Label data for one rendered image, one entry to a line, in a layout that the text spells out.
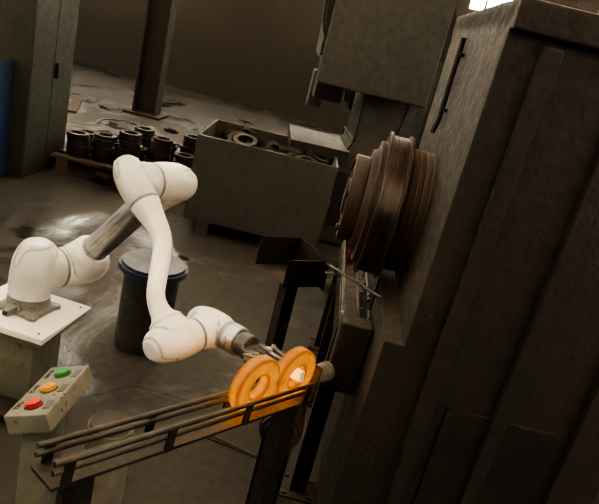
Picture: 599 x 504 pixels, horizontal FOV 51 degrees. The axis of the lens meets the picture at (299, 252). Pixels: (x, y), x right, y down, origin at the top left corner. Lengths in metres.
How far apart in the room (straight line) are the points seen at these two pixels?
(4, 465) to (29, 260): 0.71
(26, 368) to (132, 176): 0.91
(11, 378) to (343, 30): 3.10
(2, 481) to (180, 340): 0.87
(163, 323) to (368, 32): 3.18
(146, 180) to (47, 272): 0.61
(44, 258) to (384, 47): 2.93
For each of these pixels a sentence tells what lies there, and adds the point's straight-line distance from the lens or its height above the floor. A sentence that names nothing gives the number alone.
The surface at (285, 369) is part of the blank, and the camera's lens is 1.67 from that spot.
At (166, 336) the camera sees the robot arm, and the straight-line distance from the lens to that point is 1.77.
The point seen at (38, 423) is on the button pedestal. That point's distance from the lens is 1.63.
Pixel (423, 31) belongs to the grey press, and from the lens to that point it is 4.63.
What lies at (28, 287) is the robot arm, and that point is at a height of 0.48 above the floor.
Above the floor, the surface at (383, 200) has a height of 1.18.
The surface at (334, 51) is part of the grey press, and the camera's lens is 4.54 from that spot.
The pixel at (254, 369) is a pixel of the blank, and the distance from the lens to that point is 1.56.
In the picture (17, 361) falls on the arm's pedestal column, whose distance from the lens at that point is 2.60.
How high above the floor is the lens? 1.58
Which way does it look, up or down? 19 degrees down
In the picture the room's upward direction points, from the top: 14 degrees clockwise
